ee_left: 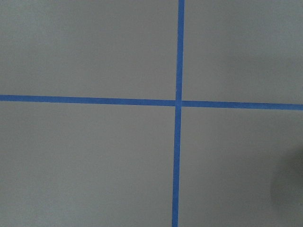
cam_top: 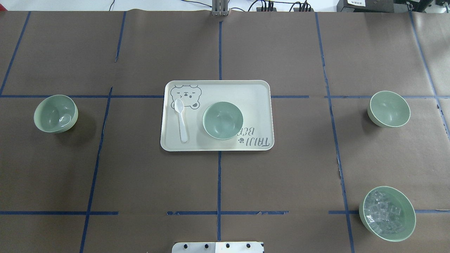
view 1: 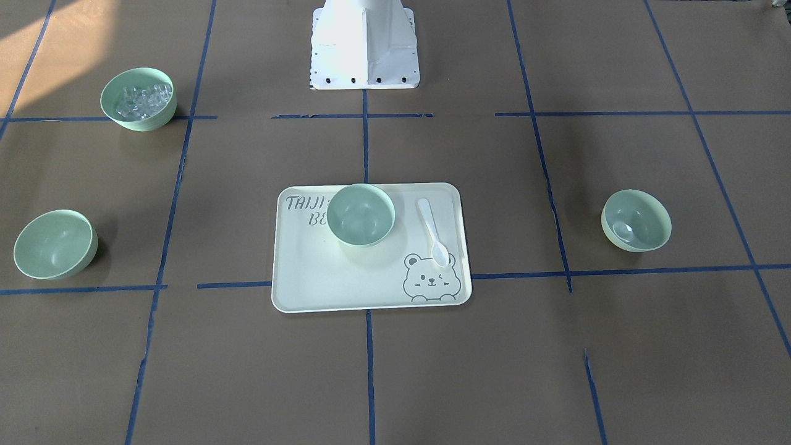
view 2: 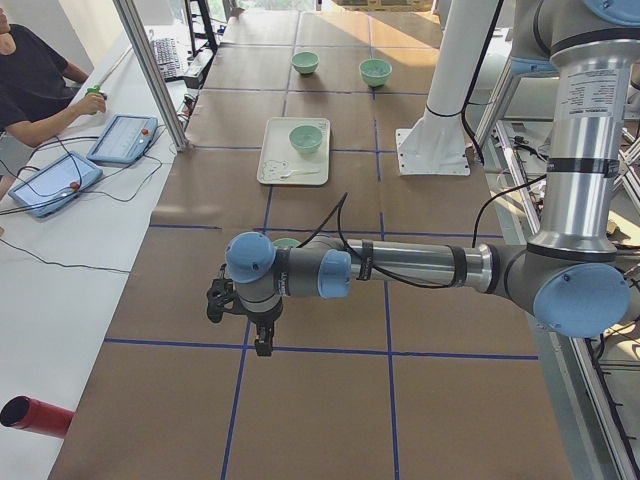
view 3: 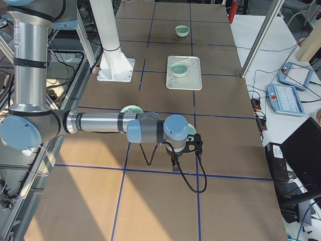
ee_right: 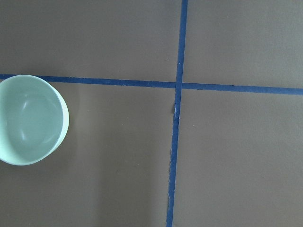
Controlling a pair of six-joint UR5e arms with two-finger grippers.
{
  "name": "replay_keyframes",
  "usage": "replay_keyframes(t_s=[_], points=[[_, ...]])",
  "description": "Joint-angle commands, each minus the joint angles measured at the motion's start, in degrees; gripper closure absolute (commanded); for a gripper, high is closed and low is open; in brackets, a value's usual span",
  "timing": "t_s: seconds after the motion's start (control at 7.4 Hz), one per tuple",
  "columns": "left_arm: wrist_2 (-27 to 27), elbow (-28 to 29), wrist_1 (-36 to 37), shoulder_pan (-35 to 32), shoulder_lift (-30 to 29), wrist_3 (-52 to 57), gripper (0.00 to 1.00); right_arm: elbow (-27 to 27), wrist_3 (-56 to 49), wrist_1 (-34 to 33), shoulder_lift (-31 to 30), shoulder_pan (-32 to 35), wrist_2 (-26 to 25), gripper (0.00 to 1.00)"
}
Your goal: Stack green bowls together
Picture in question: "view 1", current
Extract green bowl front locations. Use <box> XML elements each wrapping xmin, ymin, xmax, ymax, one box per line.
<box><xmin>12</xmin><ymin>209</ymin><xmax>99</xmax><ymax>281</ymax></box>

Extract green bowl on tray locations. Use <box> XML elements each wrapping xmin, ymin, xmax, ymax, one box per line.
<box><xmin>326</xmin><ymin>184</ymin><xmax>396</xmax><ymax>247</ymax></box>

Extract white plastic spoon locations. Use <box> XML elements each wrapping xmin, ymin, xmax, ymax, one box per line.
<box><xmin>417</xmin><ymin>198</ymin><xmax>451</xmax><ymax>268</ymax></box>

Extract pale green bear tray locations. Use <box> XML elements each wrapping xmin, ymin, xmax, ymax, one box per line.
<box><xmin>271</xmin><ymin>182</ymin><xmax>472</xmax><ymax>313</ymax></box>

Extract green bowl with ice cubes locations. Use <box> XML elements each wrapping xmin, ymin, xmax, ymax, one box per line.
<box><xmin>101</xmin><ymin>67</ymin><xmax>177</xmax><ymax>132</ymax></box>

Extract clear ice cubes pile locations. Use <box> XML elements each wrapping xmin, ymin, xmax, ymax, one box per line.
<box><xmin>116</xmin><ymin>83</ymin><xmax>173</xmax><ymax>121</ymax></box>

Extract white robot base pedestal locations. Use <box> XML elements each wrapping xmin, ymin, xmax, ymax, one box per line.
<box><xmin>309</xmin><ymin>1</ymin><xmax>421</xmax><ymax>90</ymax></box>

